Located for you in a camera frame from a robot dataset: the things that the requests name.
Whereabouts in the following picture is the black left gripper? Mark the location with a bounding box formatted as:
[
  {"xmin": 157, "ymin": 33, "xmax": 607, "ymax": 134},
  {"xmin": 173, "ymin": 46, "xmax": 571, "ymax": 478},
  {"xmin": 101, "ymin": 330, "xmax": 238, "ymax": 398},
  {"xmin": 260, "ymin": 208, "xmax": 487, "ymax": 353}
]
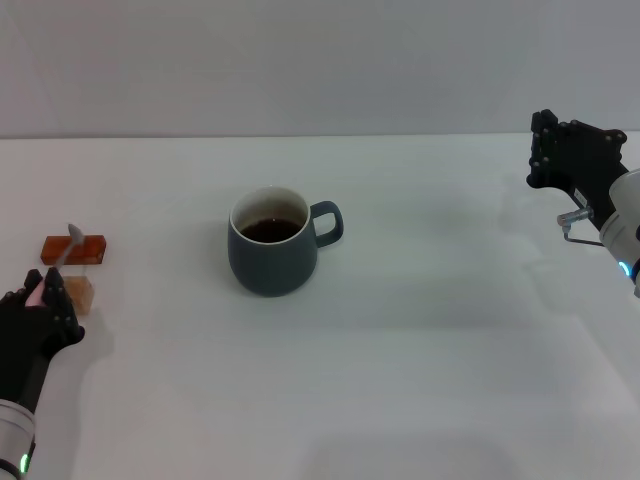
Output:
[{"xmin": 0, "ymin": 267, "xmax": 86, "ymax": 402}]

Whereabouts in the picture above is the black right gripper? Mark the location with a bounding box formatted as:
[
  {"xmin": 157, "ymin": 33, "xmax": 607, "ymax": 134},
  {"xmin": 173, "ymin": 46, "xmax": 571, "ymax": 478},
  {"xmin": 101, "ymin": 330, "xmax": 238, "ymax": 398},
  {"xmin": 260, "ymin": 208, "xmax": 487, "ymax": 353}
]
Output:
[{"xmin": 525, "ymin": 109, "xmax": 629, "ymax": 234}]

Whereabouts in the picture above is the pink handled metal spoon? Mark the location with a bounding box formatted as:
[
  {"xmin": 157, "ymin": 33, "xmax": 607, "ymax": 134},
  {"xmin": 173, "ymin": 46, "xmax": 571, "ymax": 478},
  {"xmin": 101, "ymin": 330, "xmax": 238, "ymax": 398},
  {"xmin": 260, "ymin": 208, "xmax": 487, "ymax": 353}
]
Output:
[{"xmin": 27, "ymin": 223, "xmax": 85, "ymax": 307}]

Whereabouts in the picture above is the grey ceramic cup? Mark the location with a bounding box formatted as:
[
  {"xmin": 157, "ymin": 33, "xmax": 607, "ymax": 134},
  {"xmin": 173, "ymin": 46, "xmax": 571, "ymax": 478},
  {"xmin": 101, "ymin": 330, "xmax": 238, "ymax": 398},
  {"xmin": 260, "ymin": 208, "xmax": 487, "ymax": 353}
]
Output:
[{"xmin": 228, "ymin": 186, "xmax": 345, "ymax": 299}]

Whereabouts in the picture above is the light wooden block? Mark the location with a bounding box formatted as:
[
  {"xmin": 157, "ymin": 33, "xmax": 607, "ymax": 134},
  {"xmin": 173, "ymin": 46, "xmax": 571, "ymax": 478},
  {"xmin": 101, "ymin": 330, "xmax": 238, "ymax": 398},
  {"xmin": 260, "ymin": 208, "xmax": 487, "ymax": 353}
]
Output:
[{"xmin": 60, "ymin": 275, "xmax": 95, "ymax": 316}]

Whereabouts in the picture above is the red-brown wooden block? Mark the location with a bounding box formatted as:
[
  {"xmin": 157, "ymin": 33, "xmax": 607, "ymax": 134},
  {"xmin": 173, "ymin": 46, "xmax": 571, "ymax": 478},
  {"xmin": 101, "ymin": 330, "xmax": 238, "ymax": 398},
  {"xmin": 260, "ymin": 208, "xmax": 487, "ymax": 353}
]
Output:
[{"xmin": 39, "ymin": 235, "xmax": 108, "ymax": 267}]

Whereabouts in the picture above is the dark coffee liquid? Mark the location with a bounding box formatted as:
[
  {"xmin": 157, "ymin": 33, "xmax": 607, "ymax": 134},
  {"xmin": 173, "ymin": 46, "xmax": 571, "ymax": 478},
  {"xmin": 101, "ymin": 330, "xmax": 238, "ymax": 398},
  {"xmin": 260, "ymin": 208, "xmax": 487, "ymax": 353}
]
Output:
[{"xmin": 238, "ymin": 218, "xmax": 304, "ymax": 244}]

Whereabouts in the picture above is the right arm cable with connector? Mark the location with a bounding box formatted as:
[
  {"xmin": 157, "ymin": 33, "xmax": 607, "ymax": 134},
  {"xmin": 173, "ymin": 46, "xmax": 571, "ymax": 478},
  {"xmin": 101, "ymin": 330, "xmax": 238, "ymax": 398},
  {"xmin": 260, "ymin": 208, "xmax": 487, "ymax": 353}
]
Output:
[{"xmin": 556, "ymin": 205, "xmax": 606, "ymax": 246}]

